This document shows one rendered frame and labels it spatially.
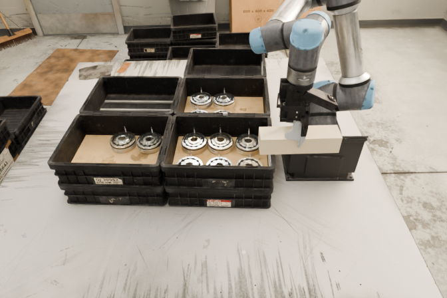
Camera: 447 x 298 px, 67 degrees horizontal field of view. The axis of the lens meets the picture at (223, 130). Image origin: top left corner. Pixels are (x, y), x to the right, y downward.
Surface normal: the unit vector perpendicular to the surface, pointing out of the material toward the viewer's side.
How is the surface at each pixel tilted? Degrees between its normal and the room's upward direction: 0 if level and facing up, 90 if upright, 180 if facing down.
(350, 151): 90
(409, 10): 90
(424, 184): 0
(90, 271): 0
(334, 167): 90
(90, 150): 0
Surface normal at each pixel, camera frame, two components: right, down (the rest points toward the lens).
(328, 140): 0.01, 0.64
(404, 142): -0.02, -0.77
